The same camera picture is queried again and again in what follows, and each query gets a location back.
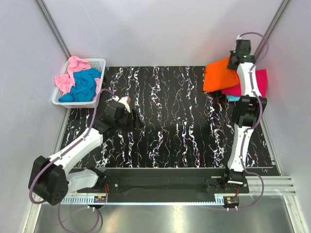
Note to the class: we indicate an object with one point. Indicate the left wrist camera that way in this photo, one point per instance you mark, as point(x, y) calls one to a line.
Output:
point(123, 100)

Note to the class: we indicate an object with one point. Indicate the orange t shirt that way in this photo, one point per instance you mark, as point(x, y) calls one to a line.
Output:
point(218, 77)

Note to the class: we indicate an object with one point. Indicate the folded light blue t shirt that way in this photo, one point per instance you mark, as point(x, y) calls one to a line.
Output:
point(232, 98)

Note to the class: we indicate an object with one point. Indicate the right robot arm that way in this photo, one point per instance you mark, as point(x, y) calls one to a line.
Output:
point(246, 115)

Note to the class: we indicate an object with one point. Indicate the white plastic basket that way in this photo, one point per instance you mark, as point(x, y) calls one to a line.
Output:
point(96, 63)

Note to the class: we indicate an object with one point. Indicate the aluminium front rail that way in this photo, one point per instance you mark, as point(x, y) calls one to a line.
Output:
point(267, 184)

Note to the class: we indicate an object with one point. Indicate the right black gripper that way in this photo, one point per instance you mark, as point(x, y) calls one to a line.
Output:
point(230, 66)

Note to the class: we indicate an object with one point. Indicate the pink t shirt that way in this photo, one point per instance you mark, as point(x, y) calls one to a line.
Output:
point(66, 81)

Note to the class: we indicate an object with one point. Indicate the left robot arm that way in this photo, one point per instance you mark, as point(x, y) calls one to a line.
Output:
point(51, 178)

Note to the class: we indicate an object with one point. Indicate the folded magenta t shirt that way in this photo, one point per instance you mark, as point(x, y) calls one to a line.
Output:
point(262, 82)

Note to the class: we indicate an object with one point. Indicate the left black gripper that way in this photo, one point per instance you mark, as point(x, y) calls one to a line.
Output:
point(135, 125)

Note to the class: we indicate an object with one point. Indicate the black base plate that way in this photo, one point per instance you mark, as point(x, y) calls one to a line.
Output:
point(163, 196)

